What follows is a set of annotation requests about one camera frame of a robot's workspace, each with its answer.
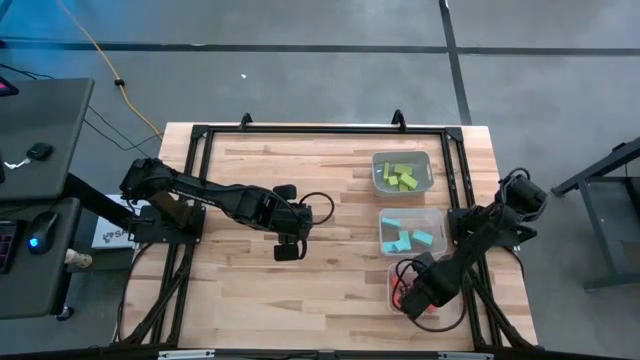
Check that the black keyboard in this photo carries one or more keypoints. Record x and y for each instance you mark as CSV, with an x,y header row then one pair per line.
x,y
7,247

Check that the black metal cart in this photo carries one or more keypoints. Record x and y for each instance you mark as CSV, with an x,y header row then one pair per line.
x,y
600,235

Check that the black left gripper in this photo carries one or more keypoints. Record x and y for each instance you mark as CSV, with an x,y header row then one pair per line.
x,y
290,215

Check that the black caster wheel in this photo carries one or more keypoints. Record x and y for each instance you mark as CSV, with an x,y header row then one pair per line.
x,y
65,313

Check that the black device pink light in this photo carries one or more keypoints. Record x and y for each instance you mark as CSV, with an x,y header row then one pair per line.
x,y
6,87

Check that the beige cylinder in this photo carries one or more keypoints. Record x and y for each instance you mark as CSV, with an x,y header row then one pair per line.
x,y
77,258

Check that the dark grey desk top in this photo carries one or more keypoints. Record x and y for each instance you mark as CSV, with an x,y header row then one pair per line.
x,y
30,290
45,130

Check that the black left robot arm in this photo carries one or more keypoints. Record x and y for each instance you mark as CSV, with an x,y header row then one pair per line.
x,y
210,197

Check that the clear plastic bin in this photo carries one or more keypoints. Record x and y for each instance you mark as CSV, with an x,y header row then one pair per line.
x,y
395,272
437,220

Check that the black desk foot bar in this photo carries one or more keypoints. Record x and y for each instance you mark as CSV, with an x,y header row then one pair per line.
x,y
97,200

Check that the white printed sign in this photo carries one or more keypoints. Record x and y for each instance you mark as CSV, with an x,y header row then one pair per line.
x,y
112,236

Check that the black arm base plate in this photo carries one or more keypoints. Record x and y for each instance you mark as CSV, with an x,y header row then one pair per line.
x,y
160,232
462,220

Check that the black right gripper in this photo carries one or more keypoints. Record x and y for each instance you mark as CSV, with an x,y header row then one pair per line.
x,y
430,287

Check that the large cyan block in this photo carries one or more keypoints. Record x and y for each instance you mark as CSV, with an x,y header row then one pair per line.
x,y
422,238

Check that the black computer mouse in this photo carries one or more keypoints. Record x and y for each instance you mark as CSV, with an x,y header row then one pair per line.
x,y
42,230

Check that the black metal table frame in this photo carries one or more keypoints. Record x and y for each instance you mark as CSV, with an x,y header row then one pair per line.
x,y
325,130

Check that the grey plastic bin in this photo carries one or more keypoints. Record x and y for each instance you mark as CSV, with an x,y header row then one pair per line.
x,y
425,162

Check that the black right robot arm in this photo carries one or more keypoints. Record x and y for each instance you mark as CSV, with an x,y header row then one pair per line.
x,y
492,220

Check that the silver metal bracket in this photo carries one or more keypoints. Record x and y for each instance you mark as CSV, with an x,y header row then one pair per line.
x,y
465,356
186,355

